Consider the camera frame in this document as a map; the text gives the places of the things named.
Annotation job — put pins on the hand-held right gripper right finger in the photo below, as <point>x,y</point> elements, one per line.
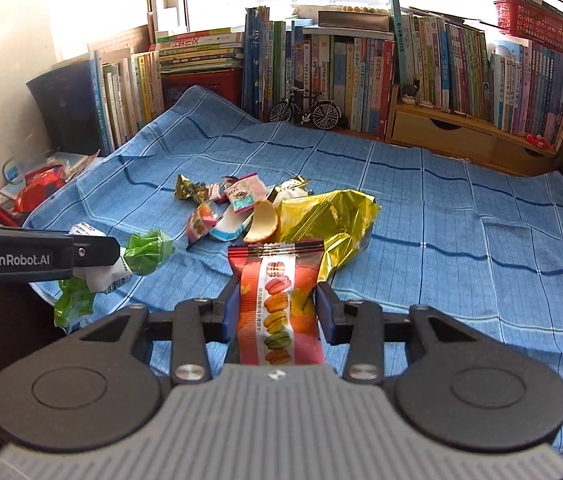
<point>324,310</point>

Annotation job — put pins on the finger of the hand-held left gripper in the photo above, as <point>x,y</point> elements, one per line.
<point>96,251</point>

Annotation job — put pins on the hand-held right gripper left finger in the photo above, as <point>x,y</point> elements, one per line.
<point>230,310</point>

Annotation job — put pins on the red macaron snack packet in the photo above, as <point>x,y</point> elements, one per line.
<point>276,310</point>

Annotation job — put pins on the green white plastic wrapper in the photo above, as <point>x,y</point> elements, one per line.
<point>149,252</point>

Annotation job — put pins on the white blue wrapper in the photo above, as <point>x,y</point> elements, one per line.
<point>229,231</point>

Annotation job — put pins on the yellow foil snack bag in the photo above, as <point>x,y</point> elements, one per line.
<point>321,220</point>

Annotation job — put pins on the pink orange candy wrapper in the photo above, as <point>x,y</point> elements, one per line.
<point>201,222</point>

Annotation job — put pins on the beige rice cracker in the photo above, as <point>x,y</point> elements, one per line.
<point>264,222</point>

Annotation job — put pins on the gold green candy wrapper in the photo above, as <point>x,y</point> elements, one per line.
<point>189,190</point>

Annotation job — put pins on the pink printed snack wrapper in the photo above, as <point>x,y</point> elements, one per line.
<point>244,191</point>

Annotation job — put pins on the gold white candy wrapper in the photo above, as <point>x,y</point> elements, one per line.
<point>291,189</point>

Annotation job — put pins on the red plastic tray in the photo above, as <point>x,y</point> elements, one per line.
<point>4,212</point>

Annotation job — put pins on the red foil bag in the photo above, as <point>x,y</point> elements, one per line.
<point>41,187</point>

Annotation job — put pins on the loose printed papers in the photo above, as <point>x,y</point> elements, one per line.
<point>74,162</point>

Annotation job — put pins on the small red white wrapper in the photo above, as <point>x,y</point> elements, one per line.
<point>217,193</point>

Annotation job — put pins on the blue striped cloth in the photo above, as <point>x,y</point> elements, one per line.
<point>436,240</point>

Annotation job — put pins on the large dark blue book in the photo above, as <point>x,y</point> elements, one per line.
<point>61,105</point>

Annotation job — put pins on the row of upright books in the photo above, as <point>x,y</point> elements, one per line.
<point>361,80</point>
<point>121,100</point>
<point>461,70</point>

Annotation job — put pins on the red plastic crate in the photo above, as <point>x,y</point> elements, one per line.
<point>201,87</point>

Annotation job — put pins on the black model bicycle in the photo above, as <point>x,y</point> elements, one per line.
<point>324,112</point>

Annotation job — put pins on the wooden drawer organizer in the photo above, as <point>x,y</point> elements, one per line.
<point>441,132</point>

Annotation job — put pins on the stack of lying books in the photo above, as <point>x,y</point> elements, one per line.
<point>196,55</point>

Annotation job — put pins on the small black white figurine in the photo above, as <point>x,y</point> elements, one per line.
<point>410,92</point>

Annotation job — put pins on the bright window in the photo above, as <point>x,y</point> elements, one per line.
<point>106,10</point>

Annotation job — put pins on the small red toy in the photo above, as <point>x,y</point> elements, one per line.
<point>539,141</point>

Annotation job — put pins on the grey flat box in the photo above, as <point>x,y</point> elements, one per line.
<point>351,20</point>

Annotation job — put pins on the red plastic basket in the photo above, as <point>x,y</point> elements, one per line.
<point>531,25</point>

